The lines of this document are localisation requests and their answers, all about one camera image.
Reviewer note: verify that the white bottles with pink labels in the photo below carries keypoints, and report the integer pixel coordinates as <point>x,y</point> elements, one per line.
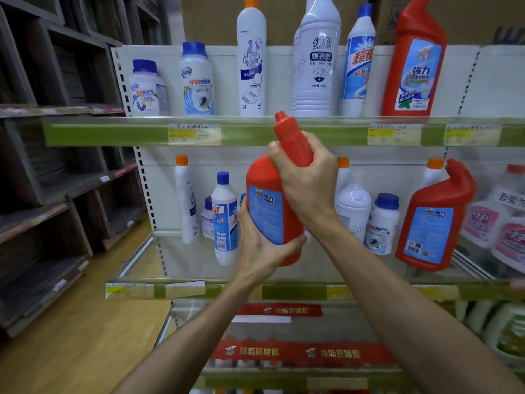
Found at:
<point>486,225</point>

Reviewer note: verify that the person's left forearm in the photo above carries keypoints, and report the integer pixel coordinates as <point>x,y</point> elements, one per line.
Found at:
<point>184,352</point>

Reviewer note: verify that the short red banner strip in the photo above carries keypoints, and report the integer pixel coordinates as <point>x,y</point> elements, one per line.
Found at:
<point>281,310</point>

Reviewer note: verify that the blue-label bottle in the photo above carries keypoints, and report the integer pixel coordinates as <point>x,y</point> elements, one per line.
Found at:
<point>224,225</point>
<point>357,69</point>

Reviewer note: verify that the person's right hand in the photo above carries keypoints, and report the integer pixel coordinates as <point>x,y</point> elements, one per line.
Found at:
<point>316,188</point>

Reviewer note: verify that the green-edged glass shelf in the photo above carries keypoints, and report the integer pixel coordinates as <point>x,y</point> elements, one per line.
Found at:
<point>254,136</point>

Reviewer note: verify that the green and white jugs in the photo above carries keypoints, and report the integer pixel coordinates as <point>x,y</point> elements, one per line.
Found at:
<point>500,332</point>

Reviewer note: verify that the person's left hand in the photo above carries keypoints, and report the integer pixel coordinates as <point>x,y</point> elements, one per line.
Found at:
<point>258,258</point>

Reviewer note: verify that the person's right forearm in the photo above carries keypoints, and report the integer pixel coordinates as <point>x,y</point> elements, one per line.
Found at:
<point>410,324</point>

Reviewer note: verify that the plain cardboard box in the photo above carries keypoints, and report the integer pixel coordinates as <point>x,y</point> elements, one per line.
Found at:
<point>213,20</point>

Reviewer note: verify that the green-edged metal shelf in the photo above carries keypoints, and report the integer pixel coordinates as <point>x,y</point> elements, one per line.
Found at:
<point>480,292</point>
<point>328,324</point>
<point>188,262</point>

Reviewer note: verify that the cardboard box with green stripe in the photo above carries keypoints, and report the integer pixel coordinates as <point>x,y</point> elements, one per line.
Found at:
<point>471,20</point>

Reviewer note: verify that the long red banner strip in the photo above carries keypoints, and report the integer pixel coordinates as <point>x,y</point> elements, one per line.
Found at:
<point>303,352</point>

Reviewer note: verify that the white gondola shelving unit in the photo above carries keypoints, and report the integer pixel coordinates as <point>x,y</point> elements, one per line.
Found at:
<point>225,86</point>

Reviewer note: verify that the dark wooden cubby shelving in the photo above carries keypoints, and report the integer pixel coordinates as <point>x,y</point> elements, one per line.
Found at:
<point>61,188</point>

